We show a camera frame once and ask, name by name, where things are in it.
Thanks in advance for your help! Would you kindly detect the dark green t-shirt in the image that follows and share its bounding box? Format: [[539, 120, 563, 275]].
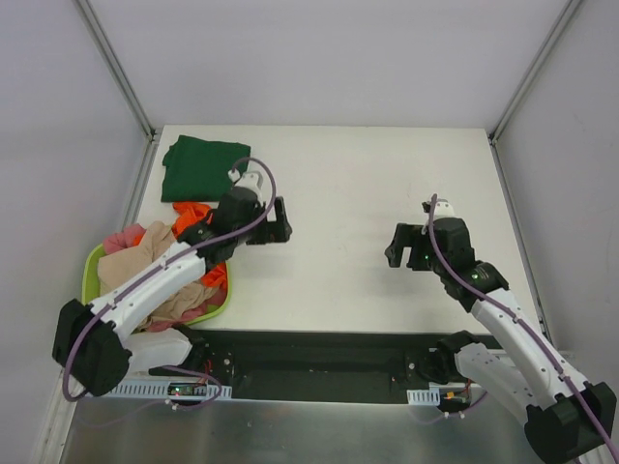
[[161, 135, 251, 203]]

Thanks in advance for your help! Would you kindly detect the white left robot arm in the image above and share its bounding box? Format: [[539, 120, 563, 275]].
[[52, 187, 292, 401]]

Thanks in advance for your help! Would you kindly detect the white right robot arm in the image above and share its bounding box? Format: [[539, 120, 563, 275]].
[[385, 217, 617, 463]]

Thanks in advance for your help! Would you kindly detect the orange t-shirt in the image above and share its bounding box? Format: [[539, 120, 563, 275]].
[[130, 201, 228, 290]]

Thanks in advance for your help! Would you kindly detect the pink t-shirt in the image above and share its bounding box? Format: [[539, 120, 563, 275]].
[[103, 223, 228, 333]]

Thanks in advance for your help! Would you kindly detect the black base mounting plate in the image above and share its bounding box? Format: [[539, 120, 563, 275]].
[[179, 329, 499, 404]]

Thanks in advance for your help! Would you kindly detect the beige t-shirt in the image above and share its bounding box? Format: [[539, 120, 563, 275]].
[[98, 221, 219, 333]]

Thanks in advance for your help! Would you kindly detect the lime green plastic basket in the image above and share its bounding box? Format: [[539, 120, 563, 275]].
[[81, 240, 229, 326]]

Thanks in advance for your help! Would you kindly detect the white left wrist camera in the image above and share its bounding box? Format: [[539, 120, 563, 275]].
[[227, 169, 263, 201]]

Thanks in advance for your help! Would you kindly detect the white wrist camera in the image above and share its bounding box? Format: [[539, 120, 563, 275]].
[[422, 198, 456, 219], [227, 169, 263, 201]]

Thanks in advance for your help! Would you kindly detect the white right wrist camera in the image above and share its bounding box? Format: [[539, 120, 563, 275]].
[[422, 198, 456, 219]]

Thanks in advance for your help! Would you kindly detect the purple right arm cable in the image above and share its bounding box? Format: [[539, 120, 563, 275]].
[[410, 192, 619, 453]]

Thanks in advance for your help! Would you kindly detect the aluminium front rail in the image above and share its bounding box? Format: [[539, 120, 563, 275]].
[[61, 339, 584, 388]]

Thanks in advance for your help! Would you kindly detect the right white cable duct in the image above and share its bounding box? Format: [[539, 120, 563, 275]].
[[406, 388, 441, 407]]

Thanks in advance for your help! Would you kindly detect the white cable duct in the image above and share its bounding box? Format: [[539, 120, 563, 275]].
[[105, 380, 232, 401], [406, 388, 441, 407]]

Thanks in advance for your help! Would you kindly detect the left white cable duct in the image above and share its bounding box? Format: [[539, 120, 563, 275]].
[[105, 380, 232, 401]]

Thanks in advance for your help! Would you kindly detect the left aluminium frame post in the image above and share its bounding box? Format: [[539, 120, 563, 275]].
[[73, 0, 157, 141]]

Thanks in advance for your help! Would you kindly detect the aluminium frame post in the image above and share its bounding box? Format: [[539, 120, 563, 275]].
[[487, 0, 586, 146], [73, 0, 157, 141]]

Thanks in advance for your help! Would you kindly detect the right aluminium frame post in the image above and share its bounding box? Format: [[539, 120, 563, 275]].
[[487, 0, 586, 146]]

